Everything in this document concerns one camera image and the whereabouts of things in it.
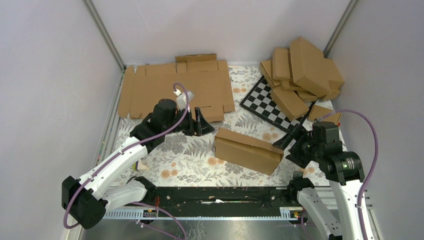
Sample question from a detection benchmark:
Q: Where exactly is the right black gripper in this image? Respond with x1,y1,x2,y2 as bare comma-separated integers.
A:
271,122,323,168

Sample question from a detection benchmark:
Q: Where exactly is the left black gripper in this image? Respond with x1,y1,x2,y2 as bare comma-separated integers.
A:
163,107,215,137

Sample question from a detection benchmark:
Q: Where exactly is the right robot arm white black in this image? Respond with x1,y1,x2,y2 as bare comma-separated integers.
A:
272,121,376,240

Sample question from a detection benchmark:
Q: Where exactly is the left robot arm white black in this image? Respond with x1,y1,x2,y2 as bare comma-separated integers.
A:
61,99,215,229

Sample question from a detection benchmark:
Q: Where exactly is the folded cardboard box beside red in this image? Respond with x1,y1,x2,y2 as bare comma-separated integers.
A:
307,105,342,127

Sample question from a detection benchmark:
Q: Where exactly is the large folded cardboard box top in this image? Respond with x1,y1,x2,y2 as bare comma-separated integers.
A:
289,36,331,97

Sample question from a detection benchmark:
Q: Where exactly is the floral patterned table mat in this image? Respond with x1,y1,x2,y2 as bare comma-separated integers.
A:
107,66,359,188

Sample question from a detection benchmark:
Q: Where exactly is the stack of flat cardboard blanks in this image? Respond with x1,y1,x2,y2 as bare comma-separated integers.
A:
117,53,235,122

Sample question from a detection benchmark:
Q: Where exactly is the black white checkerboard panel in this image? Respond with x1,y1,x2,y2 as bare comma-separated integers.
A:
239,76,316,133

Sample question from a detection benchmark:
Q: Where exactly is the small green white object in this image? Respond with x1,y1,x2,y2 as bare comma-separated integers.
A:
132,160,149,172

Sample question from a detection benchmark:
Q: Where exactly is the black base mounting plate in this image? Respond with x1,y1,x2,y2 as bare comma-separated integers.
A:
140,186,304,218

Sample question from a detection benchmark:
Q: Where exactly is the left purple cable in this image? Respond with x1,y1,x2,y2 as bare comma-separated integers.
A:
62,82,191,240

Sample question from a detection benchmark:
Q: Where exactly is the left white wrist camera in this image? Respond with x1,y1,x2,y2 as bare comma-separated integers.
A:
173,89,194,110

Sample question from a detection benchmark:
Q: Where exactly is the aluminium frame rail front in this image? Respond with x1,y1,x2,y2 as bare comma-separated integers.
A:
74,186,374,222

